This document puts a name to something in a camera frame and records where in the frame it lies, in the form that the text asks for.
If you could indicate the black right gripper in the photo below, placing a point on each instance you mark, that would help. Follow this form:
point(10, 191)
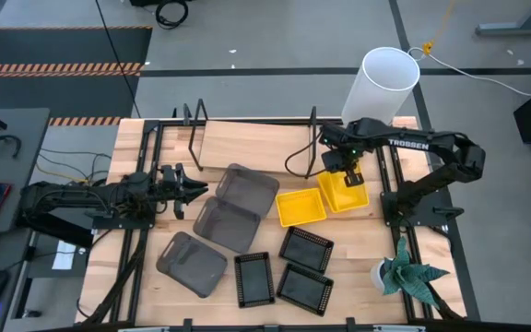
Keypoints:
point(337, 160)

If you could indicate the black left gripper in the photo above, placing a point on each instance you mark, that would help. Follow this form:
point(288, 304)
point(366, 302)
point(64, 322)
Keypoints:
point(179, 189)

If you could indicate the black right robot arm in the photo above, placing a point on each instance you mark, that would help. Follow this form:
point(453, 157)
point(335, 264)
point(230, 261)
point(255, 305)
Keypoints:
point(431, 143)

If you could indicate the black metal rail frame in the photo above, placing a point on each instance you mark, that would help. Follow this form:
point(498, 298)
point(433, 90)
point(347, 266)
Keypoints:
point(151, 138)

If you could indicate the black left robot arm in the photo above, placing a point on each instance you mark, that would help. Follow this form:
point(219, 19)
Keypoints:
point(72, 196)

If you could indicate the grey desk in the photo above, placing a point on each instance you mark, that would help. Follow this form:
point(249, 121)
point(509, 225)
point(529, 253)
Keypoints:
point(21, 147)

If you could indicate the black mat with hazard stripes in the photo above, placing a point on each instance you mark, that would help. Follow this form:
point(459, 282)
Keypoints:
point(53, 48)

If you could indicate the green plant in white pot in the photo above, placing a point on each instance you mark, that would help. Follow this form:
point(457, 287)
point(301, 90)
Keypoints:
point(406, 276)

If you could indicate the black perforated plastic basket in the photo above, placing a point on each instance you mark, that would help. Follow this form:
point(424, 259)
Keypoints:
point(254, 281)
point(305, 250)
point(304, 289)

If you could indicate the yellow plastic basket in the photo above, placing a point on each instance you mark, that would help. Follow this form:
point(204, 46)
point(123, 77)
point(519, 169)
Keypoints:
point(339, 196)
point(300, 208)

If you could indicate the grey translucent plastic basket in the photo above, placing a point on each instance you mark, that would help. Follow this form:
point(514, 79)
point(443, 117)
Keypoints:
point(249, 189)
point(226, 226)
point(192, 265)

